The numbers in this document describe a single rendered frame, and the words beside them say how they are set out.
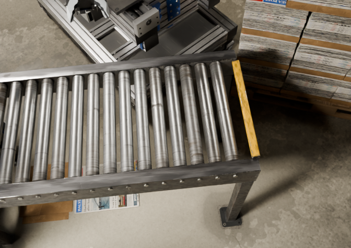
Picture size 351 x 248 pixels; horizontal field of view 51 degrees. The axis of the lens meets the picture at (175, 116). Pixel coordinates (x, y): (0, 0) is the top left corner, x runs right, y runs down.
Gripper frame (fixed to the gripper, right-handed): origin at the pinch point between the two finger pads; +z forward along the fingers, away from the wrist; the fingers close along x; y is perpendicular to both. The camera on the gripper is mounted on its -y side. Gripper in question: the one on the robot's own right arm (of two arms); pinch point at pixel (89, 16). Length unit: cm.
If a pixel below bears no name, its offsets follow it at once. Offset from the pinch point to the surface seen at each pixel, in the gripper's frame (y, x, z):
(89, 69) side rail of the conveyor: 44.4, 2.9, -14.7
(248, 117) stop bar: 35, -52, 26
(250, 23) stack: 46, -77, -29
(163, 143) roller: 41, -19, 27
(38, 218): 131, 45, 18
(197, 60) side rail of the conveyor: 38, -42, -6
